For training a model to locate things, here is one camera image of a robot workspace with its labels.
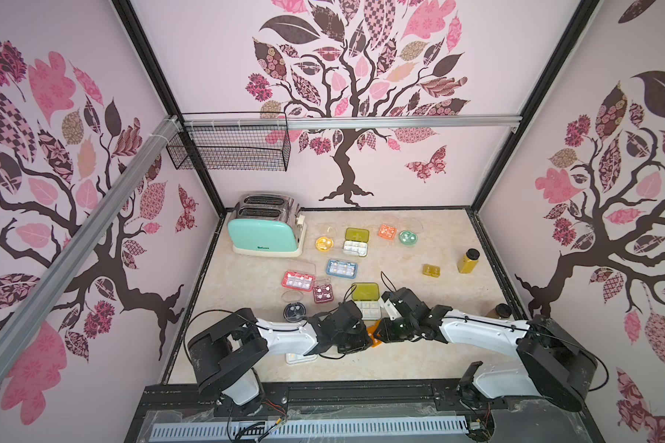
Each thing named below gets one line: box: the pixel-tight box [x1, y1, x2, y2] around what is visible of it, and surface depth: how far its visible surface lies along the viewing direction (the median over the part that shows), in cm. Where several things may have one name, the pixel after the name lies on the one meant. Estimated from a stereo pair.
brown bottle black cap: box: [485, 302, 513, 319], surface depth 82 cm
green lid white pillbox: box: [350, 282, 382, 321], surface depth 97 cm
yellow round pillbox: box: [315, 236, 335, 252], surface depth 109 cm
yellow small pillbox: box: [422, 263, 441, 278], surface depth 101 cm
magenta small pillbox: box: [313, 283, 334, 304], surface depth 96 cm
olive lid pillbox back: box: [342, 227, 370, 258], surface depth 112 cm
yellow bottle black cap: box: [458, 247, 481, 275], surface depth 97 cm
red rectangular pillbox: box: [280, 271, 316, 293], surface depth 99 cm
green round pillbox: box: [399, 229, 419, 246], surface depth 112 cm
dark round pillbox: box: [283, 301, 307, 324], surface depth 91 cm
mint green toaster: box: [227, 193, 308, 258], surface depth 100 cm
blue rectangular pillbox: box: [326, 258, 358, 279], surface depth 102 cm
